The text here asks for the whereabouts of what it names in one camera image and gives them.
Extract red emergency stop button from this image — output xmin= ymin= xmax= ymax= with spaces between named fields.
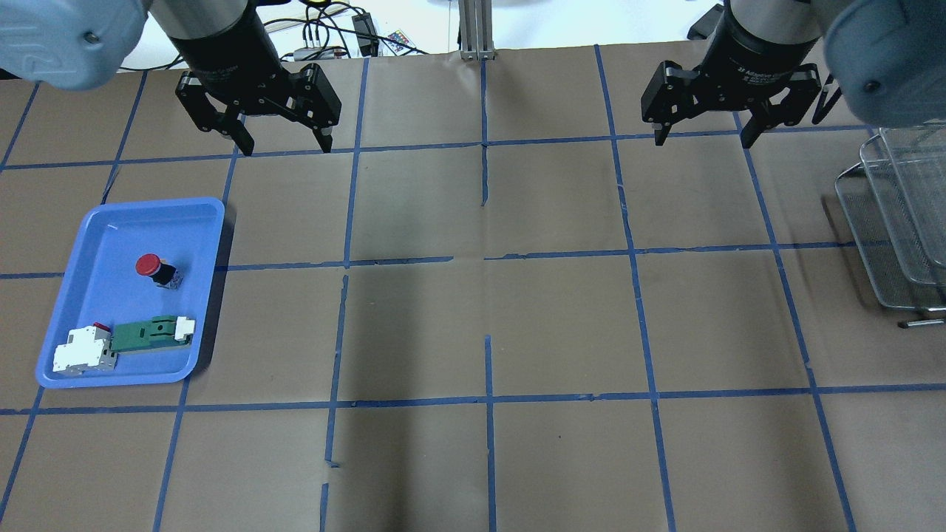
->
xmin=135 ymin=253 xmax=183 ymax=290

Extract green terminal block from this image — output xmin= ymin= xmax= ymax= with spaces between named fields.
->
xmin=109 ymin=316 xmax=197 ymax=354

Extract aluminium frame post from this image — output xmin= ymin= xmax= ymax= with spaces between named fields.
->
xmin=458 ymin=0 xmax=496 ymax=61

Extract wire mesh shelf rack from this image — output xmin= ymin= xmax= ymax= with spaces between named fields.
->
xmin=834 ymin=121 xmax=945 ymax=329

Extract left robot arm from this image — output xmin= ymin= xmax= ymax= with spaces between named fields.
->
xmin=1 ymin=1 xmax=342 ymax=156

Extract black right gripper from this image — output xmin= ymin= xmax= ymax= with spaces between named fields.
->
xmin=641 ymin=11 xmax=822 ymax=149

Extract blue plastic tray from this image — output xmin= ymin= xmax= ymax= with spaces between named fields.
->
xmin=35 ymin=197 xmax=232 ymax=389

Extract white circuit breaker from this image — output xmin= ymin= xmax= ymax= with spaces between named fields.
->
xmin=52 ymin=322 xmax=118 ymax=376

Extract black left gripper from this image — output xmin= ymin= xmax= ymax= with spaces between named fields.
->
xmin=171 ymin=15 xmax=342 ymax=156

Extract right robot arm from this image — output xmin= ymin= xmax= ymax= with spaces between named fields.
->
xmin=641 ymin=1 xmax=945 ymax=149

